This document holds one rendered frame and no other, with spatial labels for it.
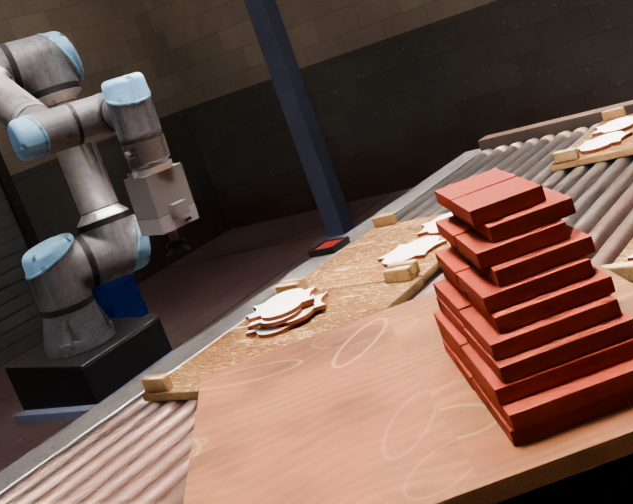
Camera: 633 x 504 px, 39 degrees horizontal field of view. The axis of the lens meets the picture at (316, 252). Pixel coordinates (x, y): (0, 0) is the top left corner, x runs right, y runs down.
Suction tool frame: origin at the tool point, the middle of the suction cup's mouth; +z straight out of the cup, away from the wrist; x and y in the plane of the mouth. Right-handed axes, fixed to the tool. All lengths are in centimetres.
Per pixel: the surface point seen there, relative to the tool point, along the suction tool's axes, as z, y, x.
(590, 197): 17, 70, -43
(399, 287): 16.9, 23.5, -27.3
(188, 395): 19.6, -14.9, -10.1
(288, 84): 13, 384, 322
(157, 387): 18.4, -15.5, -3.1
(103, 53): -46, 395, 536
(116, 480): 20.3, -36.8, -18.6
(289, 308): 14.9, 9.2, -13.3
